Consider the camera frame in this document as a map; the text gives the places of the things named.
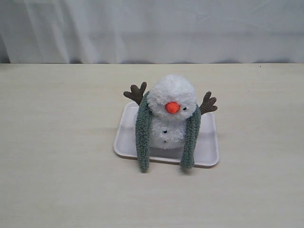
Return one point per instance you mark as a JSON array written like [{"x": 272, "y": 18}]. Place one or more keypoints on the green fuzzy scarf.
[{"x": 143, "y": 126}]

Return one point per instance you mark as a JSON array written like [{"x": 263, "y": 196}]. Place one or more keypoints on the white plush snowman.
[{"x": 172, "y": 101}]

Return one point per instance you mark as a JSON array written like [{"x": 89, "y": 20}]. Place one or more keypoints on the white rectangular tray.
[{"x": 206, "y": 153}]

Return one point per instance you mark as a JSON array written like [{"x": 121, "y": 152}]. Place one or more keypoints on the white backdrop curtain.
[{"x": 151, "y": 31}]

